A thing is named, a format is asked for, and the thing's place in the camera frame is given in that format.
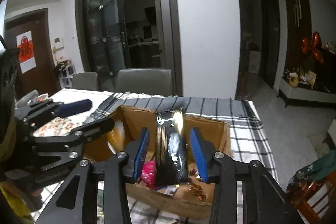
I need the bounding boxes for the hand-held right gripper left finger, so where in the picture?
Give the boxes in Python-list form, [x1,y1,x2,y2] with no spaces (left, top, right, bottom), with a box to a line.
[35,127,151,224]

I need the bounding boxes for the patterned tile table mat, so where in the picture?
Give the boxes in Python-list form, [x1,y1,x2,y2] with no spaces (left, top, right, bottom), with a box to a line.
[34,116,82,138]

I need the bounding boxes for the wide grey chair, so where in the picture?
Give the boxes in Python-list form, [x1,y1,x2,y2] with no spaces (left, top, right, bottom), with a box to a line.
[115,68,175,96]

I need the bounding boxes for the black white checked tablecloth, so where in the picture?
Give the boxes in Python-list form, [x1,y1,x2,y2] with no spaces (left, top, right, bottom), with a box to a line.
[34,92,279,224]

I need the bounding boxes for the grey refrigerator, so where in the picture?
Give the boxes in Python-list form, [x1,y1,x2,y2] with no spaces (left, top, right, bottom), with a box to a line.
[153,0,169,70]

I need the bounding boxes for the brown wooden door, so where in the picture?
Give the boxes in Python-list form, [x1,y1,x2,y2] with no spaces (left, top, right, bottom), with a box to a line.
[4,8,61,99]

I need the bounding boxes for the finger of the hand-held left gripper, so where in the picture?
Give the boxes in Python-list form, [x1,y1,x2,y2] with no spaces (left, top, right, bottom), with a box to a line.
[14,98,93,123]
[26,117,115,146]

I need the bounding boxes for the low white cabinet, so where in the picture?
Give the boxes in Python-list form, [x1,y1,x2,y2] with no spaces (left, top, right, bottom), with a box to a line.
[277,76,336,109]

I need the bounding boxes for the green cloth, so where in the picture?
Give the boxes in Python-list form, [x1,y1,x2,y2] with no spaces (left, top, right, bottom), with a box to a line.
[287,150,336,193]

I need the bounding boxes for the gold snack packet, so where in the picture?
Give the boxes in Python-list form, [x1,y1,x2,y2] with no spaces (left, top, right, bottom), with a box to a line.
[188,181,208,201]

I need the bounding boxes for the dark framed sliding glass door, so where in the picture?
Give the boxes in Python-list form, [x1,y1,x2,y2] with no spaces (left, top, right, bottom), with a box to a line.
[75,0,182,96]

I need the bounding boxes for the pink snack packet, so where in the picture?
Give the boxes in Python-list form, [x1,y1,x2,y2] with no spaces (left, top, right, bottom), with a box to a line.
[140,160,158,185]

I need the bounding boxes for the red white door poster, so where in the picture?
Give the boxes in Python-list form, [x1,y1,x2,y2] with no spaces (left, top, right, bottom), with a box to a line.
[16,31,36,74]

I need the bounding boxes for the white paper bag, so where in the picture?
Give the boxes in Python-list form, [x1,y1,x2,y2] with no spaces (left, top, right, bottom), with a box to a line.
[248,49,262,74]

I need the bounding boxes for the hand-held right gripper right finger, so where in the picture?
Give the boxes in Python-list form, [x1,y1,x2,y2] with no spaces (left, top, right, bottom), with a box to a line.
[189,127,303,224]

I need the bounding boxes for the long black snack packet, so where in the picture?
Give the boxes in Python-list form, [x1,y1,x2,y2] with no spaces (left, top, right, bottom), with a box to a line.
[155,108,190,187]

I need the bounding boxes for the small white storage rack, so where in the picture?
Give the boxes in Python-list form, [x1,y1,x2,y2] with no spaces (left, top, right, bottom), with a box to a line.
[54,59,77,89]

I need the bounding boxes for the red foil balloons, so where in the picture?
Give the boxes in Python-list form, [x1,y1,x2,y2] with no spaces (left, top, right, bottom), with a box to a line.
[301,31,325,64]

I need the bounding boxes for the white table cover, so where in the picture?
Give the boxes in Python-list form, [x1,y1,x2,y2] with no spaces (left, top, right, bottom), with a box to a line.
[49,89,114,119]

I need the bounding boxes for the brown wooden chair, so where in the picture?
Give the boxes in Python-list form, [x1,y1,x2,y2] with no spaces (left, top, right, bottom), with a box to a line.
[286,174,336,224]

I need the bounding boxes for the tall dark cabinet door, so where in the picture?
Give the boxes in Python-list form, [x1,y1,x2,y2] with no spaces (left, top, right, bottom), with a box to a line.
[279,0,313,39]

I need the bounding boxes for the small grey chair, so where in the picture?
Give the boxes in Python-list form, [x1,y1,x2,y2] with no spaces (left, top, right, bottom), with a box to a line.
[71,71,99,91]

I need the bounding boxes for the brown cardboard box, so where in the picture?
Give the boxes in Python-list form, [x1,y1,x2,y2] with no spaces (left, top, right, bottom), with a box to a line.
[83,105,232,220]

